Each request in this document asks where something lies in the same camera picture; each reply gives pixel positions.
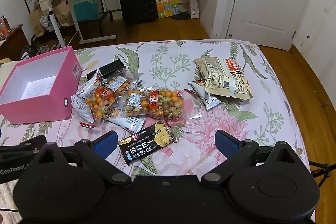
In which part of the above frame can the brown paper bag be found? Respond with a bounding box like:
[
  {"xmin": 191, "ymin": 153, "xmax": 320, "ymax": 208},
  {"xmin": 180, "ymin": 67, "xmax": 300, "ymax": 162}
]
[
  {"xmin": 54, "ymin": 0, "xmax": 77, "ymax": 28},
  {"xmin": 28, "ymin": 8, "xmax": 47, "ymax": 37}
]

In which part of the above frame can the glossy black snack packet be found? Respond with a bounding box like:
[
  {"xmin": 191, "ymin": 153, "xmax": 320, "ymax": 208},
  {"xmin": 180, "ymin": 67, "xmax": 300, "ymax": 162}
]
[
  {"xmin": 86, "ymin": 70, "xmax": 102, "ymax": 81},
  {"xmin": 101, "ymin": 60, "xmax": 127, "ymax": 77}
]

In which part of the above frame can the pink cardboard box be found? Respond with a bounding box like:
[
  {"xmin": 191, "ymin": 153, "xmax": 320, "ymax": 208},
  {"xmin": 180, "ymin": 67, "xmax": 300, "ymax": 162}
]
[{"xmin": 0, "ymin": 46, "xmax": 82, "ymax": 125}]

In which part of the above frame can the small white snack packet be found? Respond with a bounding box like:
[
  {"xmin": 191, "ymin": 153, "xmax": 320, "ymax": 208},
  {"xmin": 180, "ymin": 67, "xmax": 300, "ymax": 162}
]
[
  {"xmin": 71, "ymin": 82, "xmax": 95, "ymax": 130},
  {"xmin": 87, "ymin": 69, "xmax": 106, "ymax": 88},
  {"xmin": 109, "ymin": 116, "xmax": 146, "ymax": 135},
  {"xmin": 107, "ymin": 76, "xmax": 132, "ymax": 92},
  {"xmin": 184, "ymin": 81, "xmax": 223, "ymax": 110}
]

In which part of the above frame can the beige snack packet red label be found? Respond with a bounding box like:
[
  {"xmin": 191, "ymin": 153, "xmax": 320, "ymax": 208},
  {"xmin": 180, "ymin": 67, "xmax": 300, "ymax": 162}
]
[{"xmin": 205, "ymin": 57, "xmax": 254, "ymax": 100}]

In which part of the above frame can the white plastic bag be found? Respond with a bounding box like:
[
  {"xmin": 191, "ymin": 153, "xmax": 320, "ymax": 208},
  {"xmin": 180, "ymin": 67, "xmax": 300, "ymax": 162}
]
[{"xmin": 189, "ymin": 0, "xmax": 201, "ymax": 19}]

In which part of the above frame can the black cracker packet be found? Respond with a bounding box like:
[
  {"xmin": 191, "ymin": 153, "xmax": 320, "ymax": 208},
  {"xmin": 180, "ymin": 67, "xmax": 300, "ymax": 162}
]
[{"xmin": 118, "ymin": 120, "xmax": 176, "ymax": 165}]

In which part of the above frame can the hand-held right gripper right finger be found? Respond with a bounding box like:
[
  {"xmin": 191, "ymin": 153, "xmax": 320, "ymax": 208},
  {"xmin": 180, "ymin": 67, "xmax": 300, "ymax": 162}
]
[{"xmin": 201, "ymin": 130, "xmax": 309, "ymax": 185}]

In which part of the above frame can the dark wooden cabinet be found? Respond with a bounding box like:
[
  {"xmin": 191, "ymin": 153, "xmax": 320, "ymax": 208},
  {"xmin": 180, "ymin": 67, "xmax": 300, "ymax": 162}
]
[{"xmin": 0, "ymin": 27, "xmax": 30, "ymax": 62}]

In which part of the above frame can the black round base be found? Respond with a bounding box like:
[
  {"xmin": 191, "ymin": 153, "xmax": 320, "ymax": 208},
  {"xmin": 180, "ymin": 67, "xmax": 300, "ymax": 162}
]
[{"xmin": 172, "ymin": 12, "xmax": 191, "ymax": 21}]

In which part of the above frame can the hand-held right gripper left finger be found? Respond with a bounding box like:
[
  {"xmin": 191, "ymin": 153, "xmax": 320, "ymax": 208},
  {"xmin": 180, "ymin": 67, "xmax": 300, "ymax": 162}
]
[{"xmin": 31, "ymin": 131, "xmax": 132, "ymax": 186}]

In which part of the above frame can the black tripod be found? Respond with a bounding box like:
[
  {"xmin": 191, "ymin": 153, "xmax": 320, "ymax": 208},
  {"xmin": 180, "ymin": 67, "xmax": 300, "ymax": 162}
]
[{"xmin": 308, "ymin": 160, "xmax": 336, "ymax": 188}]

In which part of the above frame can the teal shopping bag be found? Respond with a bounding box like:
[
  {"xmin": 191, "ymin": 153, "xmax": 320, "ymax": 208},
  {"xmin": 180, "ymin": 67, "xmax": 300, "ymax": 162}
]
[{"xmin": 73, "ymin": 0, "xmax": 100, "ymax": 22}]

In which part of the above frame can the clear bag of coated peanuts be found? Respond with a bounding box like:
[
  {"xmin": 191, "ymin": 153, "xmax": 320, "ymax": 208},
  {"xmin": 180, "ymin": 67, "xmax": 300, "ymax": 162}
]
[
  {"xmin": 123, "ymin": 86, "xmax": 202, "ymax": 123},
  {"xmin": 87, "ymin": 80, "xmax": 132, "ymax": 125}
]

